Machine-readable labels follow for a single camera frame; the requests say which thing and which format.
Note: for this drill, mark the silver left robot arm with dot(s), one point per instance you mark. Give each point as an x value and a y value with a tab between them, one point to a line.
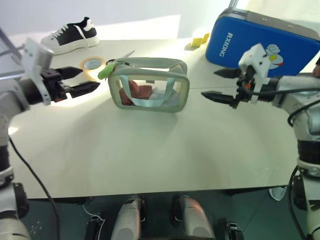
10	96

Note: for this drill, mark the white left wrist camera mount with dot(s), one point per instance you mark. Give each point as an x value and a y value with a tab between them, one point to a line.
35	58

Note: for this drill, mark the white object under table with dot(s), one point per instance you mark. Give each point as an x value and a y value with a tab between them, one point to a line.
278	193

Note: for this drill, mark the black and white sneaker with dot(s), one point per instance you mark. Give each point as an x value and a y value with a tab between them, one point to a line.
72	37

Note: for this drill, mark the silver robot leg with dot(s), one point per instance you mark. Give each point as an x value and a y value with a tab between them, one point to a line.
195	220
127	220

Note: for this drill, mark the grey metal pole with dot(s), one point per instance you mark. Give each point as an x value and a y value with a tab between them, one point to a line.
233	3

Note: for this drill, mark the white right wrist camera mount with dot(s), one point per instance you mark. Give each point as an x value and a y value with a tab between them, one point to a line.
257	58

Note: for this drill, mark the thin silver metal strip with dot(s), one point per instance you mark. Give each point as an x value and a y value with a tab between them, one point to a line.
128	53

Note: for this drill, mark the beige masking tape roll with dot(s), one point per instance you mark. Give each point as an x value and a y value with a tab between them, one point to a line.
86	71

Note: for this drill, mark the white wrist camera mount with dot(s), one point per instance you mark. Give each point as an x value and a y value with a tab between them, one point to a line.
257	58
35	58

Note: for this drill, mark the yellow plastic block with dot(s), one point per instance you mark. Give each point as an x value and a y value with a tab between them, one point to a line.
197	41

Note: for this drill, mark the blue hard case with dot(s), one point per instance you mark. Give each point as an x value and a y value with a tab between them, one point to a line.
240	42

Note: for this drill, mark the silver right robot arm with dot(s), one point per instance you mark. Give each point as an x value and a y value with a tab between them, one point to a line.
302	105

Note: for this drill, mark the reddish brown cloth item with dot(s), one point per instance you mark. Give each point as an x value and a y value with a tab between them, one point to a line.
140	91

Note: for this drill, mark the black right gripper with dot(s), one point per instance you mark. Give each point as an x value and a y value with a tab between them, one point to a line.
246	83

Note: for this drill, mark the white pale blue packet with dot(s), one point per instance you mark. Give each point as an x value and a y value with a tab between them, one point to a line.
160	96

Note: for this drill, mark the grey metal frame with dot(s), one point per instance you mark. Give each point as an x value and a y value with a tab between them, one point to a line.
10	47

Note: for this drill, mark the clear green-trimmed toiletry bag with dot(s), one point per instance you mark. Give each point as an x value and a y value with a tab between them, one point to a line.
150	108

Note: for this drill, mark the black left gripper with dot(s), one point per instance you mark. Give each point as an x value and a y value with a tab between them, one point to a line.
53	85

